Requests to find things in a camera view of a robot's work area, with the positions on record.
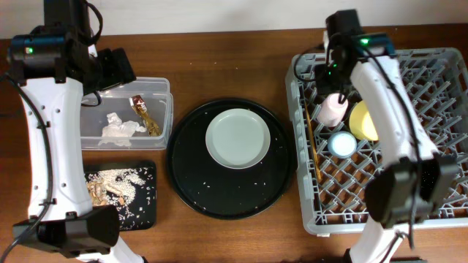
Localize black rectangular tray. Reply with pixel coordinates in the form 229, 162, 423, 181
83, 159, 158, 231

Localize black round serving tray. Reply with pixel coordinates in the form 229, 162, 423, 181
167, 98, 298, 220

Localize light grey plate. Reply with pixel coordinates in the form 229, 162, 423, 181
205, 108, 271, 169

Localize white tissue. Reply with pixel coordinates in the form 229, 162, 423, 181
98, 113, 147, 147

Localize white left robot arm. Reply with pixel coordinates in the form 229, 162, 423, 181
4, 1, 143, 262

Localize gold snack wrapper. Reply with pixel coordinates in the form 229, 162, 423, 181
129, 95, 162, 137

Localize pink cup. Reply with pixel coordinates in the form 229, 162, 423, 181
317, 93, 348, 127

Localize yellow bowl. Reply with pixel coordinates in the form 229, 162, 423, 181
349, 101, 379, 141

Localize grey plastic dishwasher rack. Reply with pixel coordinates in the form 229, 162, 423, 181
285, 48, 467, 237

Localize food scraps and rice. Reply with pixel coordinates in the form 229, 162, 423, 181
86, 167, 155, 226

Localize blue cup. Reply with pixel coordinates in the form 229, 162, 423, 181
328, 131, 357, 159

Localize clear plastic waste bin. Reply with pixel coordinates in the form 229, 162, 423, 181
80, 77, 173, 150

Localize wooden chopstick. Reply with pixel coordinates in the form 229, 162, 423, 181
308, 121, 322, 182
304, 102, 322, 181

